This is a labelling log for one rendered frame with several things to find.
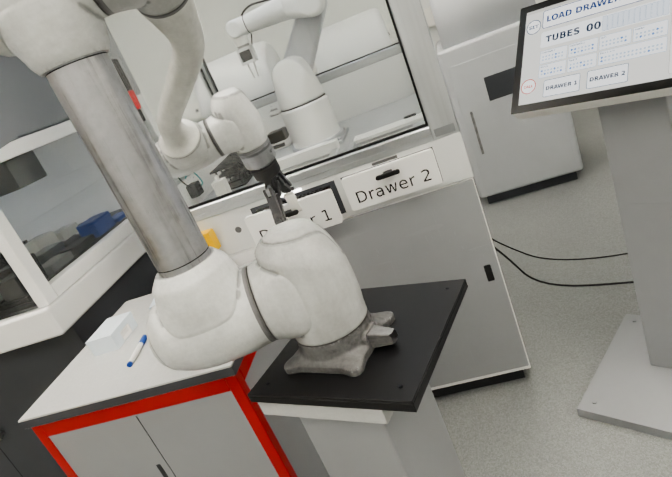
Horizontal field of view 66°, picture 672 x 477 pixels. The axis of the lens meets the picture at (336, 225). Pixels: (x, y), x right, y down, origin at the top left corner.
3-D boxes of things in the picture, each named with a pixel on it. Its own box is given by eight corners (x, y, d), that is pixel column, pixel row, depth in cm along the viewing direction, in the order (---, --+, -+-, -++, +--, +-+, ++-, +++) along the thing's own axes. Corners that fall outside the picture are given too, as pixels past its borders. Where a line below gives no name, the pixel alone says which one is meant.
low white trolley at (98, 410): (349, 580, 143) (230, 365, 118) (158, 608, 158) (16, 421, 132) (362, 424, 196) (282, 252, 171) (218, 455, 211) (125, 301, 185)
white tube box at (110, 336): (119, 349, 149) (110, 335, 147) (94, 357, 151) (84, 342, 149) (138, 324, 161) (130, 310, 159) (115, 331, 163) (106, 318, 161)
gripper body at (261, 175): (272, 165, 134) (287, 194, 139) (276, 151, 141) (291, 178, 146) (247, 175, 136) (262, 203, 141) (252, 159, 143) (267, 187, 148)
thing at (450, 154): (473, 176, 156) (460, 131, 151) (182, 270, 180) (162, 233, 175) (446, 113, 243) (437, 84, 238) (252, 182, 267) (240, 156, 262)
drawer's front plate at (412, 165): (443, 182, 156) (432, 148, 152) (352, 211, 163) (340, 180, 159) (442, 180, 157) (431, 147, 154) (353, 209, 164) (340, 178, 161)
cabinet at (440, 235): (539, 382, 182) (477, 175, 155) (275, 440, 206) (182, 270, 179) (493, 258, 269) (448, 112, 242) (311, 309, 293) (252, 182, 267)
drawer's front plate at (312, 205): (343, 222, 157) (330, 189, 153) (258, 249, 164) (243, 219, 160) (344, 220, 159) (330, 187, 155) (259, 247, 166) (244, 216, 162)
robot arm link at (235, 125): (267, 129, 140) (223, 151, 140) (239, 76, 132) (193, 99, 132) (273, 141, 131) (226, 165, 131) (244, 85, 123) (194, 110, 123)
